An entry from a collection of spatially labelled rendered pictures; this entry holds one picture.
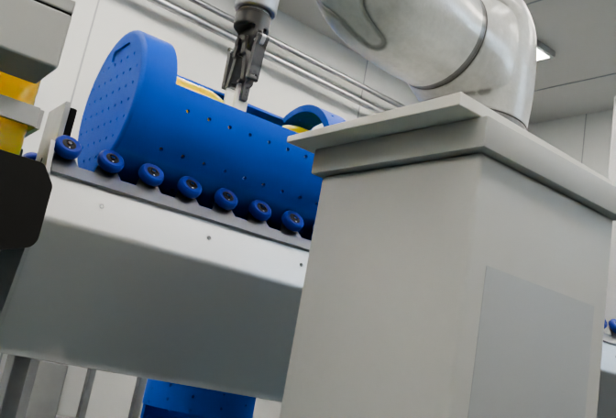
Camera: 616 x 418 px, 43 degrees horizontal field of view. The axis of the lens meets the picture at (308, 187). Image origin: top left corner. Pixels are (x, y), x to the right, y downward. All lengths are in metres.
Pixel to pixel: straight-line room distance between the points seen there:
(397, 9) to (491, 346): 0.42
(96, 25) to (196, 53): 0.74
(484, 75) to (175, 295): 0.63
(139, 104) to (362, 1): 0.50
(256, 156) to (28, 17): 0.52
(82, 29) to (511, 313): 4.49
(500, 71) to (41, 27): 0.62
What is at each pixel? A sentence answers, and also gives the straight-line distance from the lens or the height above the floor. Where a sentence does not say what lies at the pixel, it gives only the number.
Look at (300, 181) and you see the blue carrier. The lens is 1.49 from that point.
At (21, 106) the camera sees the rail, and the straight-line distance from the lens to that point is 1.20.
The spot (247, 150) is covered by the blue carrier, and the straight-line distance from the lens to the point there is 1.43.
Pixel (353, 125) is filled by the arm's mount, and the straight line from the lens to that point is 1.05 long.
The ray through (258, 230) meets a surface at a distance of 1.44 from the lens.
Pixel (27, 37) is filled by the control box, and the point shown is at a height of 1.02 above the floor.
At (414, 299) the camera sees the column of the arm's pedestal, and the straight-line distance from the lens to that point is 0.95.
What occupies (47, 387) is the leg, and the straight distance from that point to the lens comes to 1.32.
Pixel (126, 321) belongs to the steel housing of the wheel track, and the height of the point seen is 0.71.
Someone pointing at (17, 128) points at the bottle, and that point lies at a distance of 1.21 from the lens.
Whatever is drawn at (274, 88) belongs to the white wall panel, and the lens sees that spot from 5.92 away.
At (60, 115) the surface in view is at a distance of 1.40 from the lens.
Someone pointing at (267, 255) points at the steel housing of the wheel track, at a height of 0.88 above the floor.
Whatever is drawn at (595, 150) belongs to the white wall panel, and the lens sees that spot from 7.05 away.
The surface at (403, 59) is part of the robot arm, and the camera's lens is 1.04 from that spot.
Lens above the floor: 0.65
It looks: 15 degrees up
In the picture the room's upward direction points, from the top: 11 degrees clockwise
